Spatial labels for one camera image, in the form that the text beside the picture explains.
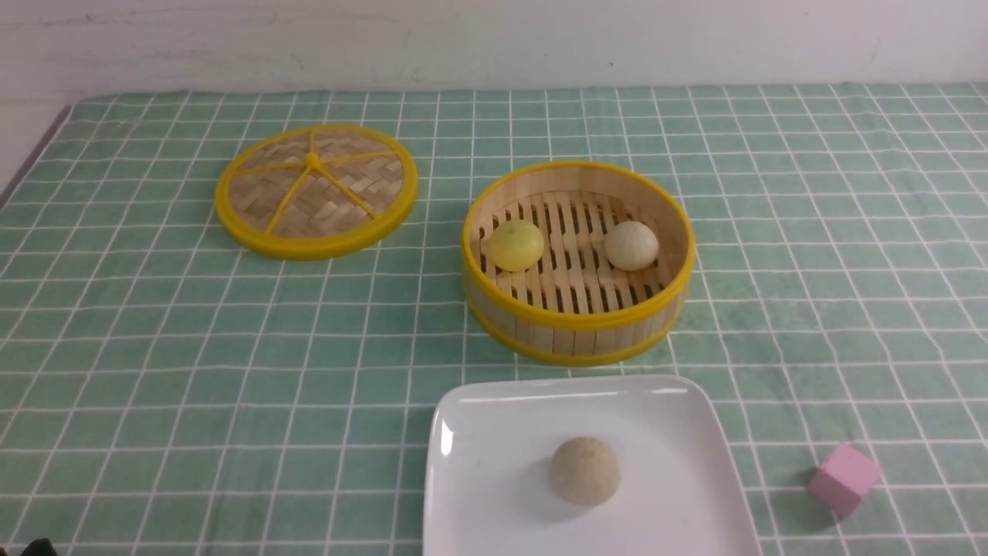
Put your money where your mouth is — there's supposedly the white steamed bun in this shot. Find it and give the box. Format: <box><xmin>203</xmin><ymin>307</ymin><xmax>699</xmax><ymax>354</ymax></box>
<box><xmin>604</xmin><ymin>221</ymin><xmax>659</xmax><ymax>272</ymax></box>

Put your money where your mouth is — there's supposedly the yellow bamboo steamer lid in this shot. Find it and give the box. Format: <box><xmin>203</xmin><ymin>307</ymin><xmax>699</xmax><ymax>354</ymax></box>
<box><xmin>215</xmin><ymin>124</ymin><xmax>418</xmax><ymax>260</ymax></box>

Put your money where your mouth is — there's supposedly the green checkered tablecloth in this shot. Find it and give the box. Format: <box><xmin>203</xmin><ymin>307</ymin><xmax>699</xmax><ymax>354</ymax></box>
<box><xmin>1</xmin><ymin>83</ymin><xmax>987</xmax><ymax>555</ymax></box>

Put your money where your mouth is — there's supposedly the white square plate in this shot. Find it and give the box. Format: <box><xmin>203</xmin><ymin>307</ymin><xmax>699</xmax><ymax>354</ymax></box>
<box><xmin>422</xmin><ymin>375</ymin><xmax>761</xmax><ymax>555</ymax></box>

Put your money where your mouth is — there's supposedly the beige steamed bun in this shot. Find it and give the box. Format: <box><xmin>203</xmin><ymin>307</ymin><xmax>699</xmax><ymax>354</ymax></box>
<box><xmin>550</xmin><ymin>436</ymin><xmax>622</xmax><ymax>507</ymax></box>

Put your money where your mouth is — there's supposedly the yellow steamed bun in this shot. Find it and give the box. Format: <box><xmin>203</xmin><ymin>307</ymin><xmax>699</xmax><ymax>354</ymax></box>
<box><xmin>486</xmin><ymin>219</ymin><xmax>546</xmax><ymax>273</ymax></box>

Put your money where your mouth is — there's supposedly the yellow bamboo steamer basket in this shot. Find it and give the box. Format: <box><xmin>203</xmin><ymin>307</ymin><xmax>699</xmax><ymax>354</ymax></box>
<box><xmin>460</xmin><ymin>161</ymin><xmax>696</xmax><ymax>367</ymax></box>

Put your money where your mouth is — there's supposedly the pink cube block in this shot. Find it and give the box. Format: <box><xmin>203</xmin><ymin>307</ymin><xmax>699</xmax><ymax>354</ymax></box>
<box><xmin>806</xmin><ymin>442</ymin><xmax>882</xmax><ymax>520</ymax></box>

